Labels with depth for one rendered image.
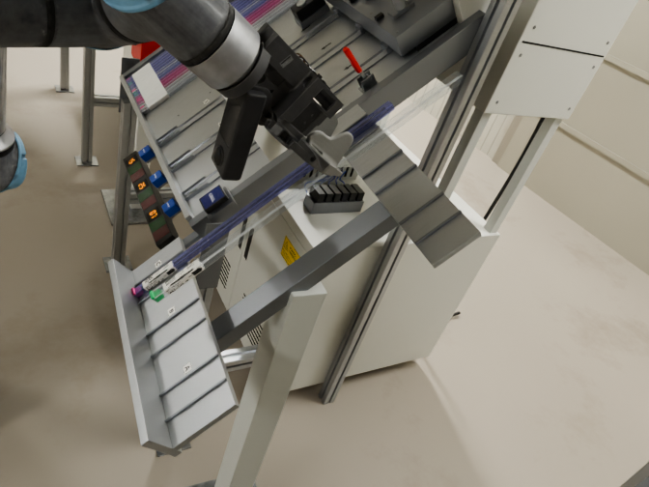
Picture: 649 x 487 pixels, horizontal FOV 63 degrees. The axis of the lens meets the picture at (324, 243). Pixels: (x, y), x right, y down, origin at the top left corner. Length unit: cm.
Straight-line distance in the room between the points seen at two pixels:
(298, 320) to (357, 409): 98
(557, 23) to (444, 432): 125
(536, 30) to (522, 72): 10
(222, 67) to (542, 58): 93
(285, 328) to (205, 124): 60
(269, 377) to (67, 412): 83
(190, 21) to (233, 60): 5
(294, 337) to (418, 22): 65
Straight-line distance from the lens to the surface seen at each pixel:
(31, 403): 168
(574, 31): 139
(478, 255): 168
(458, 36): 114
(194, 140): 126
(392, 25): 114
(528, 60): 132
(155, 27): 53
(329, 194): 138
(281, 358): 91
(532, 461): 201
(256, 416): 103
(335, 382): 168
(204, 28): 53
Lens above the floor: 135
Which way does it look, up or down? 34 degrees down
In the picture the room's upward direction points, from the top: 20 degrees clockwise
